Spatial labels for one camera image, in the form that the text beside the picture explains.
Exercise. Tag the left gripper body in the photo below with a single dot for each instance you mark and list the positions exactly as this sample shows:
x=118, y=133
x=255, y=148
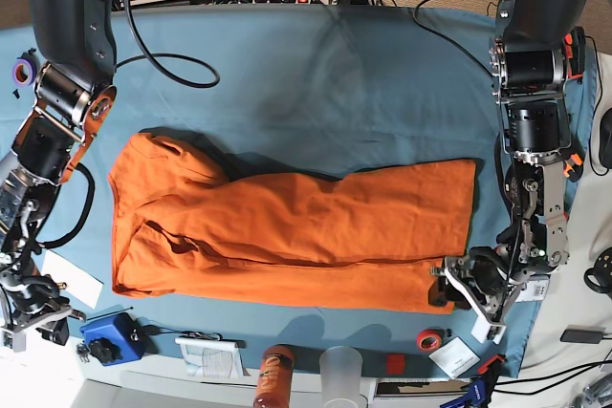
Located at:
x=485, y=278

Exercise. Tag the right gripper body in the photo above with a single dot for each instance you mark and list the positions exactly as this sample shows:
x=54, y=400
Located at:
x=29, y=302

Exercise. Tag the orange t-shirt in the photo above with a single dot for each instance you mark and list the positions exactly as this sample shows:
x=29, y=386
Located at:
x=368, y=241

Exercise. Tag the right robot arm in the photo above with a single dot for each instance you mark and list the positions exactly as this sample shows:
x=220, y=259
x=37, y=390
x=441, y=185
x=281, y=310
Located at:
x=73, y=92

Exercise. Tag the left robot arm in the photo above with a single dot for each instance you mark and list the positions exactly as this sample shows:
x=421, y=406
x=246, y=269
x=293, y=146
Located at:
x=537, y=48

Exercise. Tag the red tape roll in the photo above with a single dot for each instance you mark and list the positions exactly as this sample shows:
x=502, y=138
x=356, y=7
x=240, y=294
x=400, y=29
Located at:
x=430, y=340

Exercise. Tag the white paper card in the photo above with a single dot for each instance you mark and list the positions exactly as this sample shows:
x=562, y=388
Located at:
x=80, y=284

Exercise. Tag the white square card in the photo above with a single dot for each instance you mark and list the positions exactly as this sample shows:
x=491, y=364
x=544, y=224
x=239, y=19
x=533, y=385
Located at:
x=454, y=358

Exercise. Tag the white packaged item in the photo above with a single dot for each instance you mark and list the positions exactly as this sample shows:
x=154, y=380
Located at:
x=535, y=289

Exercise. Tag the blue box with knob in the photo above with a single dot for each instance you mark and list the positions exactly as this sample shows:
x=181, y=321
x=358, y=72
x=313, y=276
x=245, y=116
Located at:
x=114, y=339

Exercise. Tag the small red block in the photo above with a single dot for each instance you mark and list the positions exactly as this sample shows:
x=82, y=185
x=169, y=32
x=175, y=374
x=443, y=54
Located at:
x=395, y=364

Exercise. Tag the blue black clamp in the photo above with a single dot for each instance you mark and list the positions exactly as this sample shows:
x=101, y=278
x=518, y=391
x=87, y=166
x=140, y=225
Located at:
x=478, y=393

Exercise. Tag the black yellow dotted mug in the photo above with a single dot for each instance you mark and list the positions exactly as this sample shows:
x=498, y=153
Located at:
x=598, y=278

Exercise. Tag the translucent plastic cup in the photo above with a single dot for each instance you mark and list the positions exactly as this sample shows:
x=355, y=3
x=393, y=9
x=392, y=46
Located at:
x=340, y=375

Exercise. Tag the black power adapter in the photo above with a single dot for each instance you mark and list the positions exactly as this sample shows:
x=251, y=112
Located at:
x=582, y=336

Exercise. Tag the orange black utility knife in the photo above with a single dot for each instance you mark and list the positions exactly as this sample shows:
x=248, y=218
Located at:
x=573, y=167

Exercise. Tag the white folded booklet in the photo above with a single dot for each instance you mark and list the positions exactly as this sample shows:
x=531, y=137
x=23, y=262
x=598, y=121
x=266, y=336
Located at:
x=211, y=358

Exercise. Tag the orange drink can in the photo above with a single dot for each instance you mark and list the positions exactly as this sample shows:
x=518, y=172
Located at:
x=274, y=383

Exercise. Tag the black computer mouse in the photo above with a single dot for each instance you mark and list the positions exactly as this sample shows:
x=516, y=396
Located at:
x=605, y=140

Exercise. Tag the purple tape roll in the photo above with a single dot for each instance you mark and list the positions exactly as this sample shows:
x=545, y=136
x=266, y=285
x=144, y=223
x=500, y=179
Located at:
x=25, y=68

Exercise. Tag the blue table cloth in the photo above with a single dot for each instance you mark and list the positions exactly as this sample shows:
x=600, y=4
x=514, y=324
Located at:
x=320, y=90

